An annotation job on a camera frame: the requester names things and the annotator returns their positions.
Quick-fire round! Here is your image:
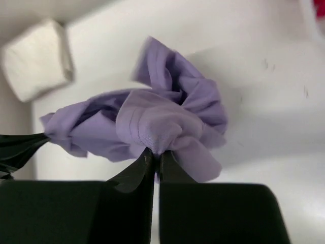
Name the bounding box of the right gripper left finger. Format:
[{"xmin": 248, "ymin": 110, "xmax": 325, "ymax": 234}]
[{"xmin": 1, "ymin": 149, "xmax": 155, "ymax": 243}]

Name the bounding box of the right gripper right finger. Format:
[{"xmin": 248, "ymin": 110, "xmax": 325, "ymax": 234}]
[{"xmin": 159, "ymin": 151, "xmax": 290, "ymax": 244}]

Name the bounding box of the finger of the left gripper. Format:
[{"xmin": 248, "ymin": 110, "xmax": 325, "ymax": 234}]
[{"xmin": 1, "ymin": 133, "xmax": 50, "ymax": 180}]

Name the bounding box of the white t shirt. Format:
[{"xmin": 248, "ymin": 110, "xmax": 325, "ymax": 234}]
[{"xmin": 1, "ymin": 19, "xmax": 74, "ymax": 102}]

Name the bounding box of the lavender t shirt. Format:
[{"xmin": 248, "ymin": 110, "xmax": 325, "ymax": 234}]
[{"xmin": 40, "ymin": 38, "xmax": 228, "ymax": 182}]

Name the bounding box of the pink t shirt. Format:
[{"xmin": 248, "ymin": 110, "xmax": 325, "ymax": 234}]
[{"xmin": 313, "ymin": 0, "xmax": 325, "ymax": 19}]

